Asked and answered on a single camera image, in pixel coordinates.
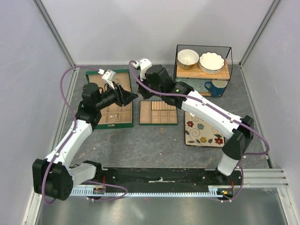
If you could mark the blue enamel mug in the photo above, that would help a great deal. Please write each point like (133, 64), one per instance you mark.
(216, 87)

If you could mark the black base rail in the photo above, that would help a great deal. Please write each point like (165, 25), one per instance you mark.
(167, 179)

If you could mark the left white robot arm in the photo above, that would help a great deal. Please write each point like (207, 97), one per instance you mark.
(52, 176)

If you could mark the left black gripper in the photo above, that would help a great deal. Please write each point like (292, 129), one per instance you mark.
(123, 98)

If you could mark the black wire shelf rack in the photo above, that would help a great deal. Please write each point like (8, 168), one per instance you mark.
(195, 76)

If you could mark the cream floral bowl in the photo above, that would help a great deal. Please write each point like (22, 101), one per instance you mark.
(187, 58)

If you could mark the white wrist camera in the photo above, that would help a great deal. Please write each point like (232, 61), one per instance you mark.
(142, 65)
(108, 77)

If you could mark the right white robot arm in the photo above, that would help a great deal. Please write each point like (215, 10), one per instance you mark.
(238, 131)

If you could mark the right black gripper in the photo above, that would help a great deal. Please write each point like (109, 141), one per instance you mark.
(145, 95)

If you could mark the light blue rectangular plate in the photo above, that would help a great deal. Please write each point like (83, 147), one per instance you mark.
(196, 84)

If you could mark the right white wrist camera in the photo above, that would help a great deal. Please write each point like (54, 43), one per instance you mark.
(142, 65)

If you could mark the green jewelry box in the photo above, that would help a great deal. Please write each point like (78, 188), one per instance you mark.
(125, 113)

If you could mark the square floral plate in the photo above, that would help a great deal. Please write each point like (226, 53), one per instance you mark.
(199, 133)

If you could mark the white scalloped bowl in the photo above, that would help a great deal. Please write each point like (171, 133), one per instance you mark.
(211, 63)

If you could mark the grey cable duct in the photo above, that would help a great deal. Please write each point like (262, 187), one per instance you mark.
(97, 191)

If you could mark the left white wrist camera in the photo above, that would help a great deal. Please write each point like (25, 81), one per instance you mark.
(108, 77)

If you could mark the green jewelry tray insert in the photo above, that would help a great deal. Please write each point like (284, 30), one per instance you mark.
(155, 113)

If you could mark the silver pearl bangle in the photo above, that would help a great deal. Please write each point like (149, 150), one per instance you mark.
(112, 119)

